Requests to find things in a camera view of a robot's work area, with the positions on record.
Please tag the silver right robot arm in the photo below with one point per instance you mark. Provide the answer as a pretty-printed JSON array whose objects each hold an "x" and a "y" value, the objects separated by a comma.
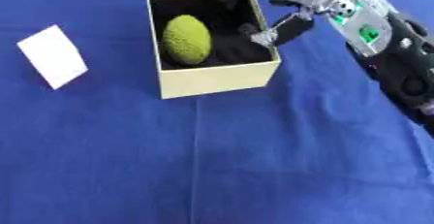
[{"x": 390, "y": 47}]

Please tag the tan cardboard box black inside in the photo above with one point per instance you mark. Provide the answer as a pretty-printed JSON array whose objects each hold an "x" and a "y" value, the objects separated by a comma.
[{"x": 217, "y": 76}]

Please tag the green bumpy toy fruit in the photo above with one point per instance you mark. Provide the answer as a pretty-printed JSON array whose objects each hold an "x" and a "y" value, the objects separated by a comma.
[{"x": 186, "y": 39}]

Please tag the white rectangular block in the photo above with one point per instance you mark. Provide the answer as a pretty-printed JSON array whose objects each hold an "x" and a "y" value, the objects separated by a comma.
[{"x": 52, "y": 56}]

